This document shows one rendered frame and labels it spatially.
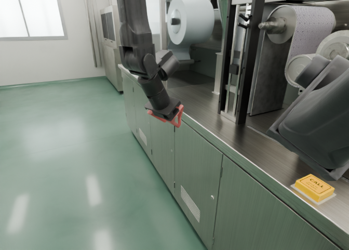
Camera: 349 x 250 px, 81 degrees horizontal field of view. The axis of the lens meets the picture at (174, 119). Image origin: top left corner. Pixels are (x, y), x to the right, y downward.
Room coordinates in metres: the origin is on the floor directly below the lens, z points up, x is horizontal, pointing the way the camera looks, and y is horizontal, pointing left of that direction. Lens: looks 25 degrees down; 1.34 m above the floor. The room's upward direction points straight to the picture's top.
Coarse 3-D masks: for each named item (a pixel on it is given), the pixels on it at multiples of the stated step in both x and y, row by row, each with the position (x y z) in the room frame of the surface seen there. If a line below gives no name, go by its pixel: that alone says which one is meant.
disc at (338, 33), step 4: (336, 32) 0.73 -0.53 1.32; (340, 32) 0.72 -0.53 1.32; (344, 32) 0.71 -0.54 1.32; (348, 32) 0.70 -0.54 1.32; (328, 36) 0.75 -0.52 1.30; (332, 36) 0.73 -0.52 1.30; (336, 36) 0.72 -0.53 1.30; (324, 40) 0.75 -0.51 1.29; (328, 40) 0.74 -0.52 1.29; (320, 44) 0.76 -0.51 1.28; (324, 44) 0.75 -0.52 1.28; (320, 48) 0.76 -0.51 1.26; (316, 52) 0.77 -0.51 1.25
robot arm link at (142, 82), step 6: (162, 72) 0.56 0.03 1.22; (138, 78) 0.54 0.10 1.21; (144, 78) 0.53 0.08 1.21; (150, 78) 0.52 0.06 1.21; (156, 78) 0.53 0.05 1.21; (162, 78) 0.57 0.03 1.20; (144, 84) 0.52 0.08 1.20; (150, 84) 0.52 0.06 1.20; (156, 84) 0.53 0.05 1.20; (162, 84) 0.55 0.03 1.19; (144, 90) 0.53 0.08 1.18; (150, 90) 0.53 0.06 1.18; (156, 90) 0.53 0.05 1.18
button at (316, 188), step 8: (312, 176) 0.49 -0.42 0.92; (296, 184) 0.47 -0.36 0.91; (304, 184) 0.46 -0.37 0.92; (312, 184) 0.46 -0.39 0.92; (320, 184) 0.46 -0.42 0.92; (304, 192) 0.45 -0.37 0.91; (312, 192) 0.43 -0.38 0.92; (320, 192) 0.43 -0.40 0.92; (328, 192) 0.43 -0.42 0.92; (320, 200) 0.42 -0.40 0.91
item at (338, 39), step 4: (340, 36) 0.71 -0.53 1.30; (344, 36) 0.70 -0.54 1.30; (348, 36) 0.69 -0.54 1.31; (332, 40) 0.73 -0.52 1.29; (336, 40) 0.72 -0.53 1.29; (340, 40) 0.71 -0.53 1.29; (344, 40) 0.70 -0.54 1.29; (348, 40) 0.69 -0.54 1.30; (328, 44) 0.73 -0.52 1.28; (348, 44) 0.68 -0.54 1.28; (324, 48) 0.74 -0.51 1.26; (320, 52) 0.75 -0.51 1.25
